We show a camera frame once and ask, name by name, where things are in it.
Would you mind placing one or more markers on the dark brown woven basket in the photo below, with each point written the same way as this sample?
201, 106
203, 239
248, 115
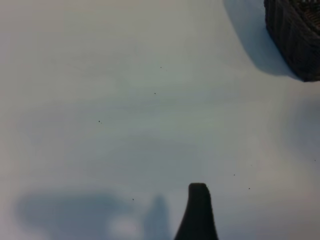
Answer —
297, 42

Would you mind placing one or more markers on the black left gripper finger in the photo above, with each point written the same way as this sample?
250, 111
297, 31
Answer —
197, 217

